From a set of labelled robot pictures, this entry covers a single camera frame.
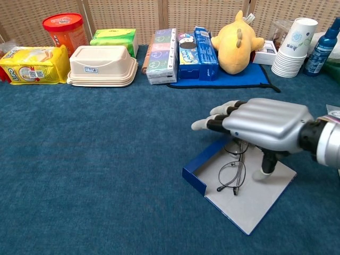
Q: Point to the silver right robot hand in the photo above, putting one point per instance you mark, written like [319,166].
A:
[265,122]

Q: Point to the black eyeglasses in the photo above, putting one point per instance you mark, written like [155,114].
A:
[231,174]

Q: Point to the grey blue pouch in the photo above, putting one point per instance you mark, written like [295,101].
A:
[252,204]

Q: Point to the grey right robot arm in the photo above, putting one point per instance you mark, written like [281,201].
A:
[329,140]

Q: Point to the blue fabric pouch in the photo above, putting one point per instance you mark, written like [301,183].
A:
[244,78]

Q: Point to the small white box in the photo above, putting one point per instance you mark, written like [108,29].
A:
[265,54]

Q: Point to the white paper cup stack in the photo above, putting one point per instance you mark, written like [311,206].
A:
[292,50]

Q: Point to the yellow plush toy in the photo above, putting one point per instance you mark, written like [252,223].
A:
[236,50]

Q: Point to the tall blue carton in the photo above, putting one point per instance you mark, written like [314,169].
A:
[208,55]

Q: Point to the blue spray bottle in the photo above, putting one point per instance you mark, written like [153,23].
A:
[320,53]

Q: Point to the brown snacks clear package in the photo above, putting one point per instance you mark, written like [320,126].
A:
[279,33]

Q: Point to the blue sandwich cookie box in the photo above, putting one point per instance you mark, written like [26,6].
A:
[188,58]

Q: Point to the pastel tissue multipack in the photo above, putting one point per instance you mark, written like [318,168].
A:
[162,58]

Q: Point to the brown paper roll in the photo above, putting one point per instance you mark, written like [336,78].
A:
[147,58]

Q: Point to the green tissue pack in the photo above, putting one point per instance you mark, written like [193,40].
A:
[114,40]

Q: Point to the beige lunch box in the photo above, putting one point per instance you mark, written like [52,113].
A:
[102,66]

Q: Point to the rattan folding screen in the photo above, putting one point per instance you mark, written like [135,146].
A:
[119,21]

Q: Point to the blue carpet table cover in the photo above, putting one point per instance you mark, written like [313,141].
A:
[79,159]

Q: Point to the orange canister red lid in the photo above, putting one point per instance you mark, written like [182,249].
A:
[65,34]

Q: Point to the yellow biscuit package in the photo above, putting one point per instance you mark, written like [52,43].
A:
[34,65]

